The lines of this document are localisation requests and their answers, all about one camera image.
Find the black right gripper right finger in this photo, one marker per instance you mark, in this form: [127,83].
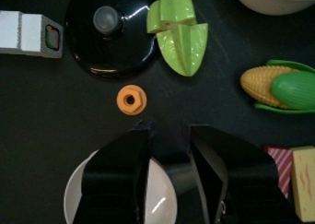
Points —
[242,178]

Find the red striped toy piece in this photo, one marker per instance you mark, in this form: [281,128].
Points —
[281,169]

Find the toy corn cob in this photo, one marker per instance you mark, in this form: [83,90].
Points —
[279,88]

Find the white plate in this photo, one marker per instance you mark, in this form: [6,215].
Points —
[162,194]

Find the yellow wooden toy block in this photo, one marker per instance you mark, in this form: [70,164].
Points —
[305,183]

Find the white toy sushi block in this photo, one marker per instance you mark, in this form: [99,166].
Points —
[31,34]

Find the black pot lid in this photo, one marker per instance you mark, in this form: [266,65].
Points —
[111,31]

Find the orange-yellow toy nut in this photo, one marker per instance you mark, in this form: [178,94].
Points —
[132,100]

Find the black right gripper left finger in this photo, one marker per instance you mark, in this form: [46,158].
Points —
[116,172]

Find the green toy star fruit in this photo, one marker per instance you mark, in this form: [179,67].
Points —
[181,34]

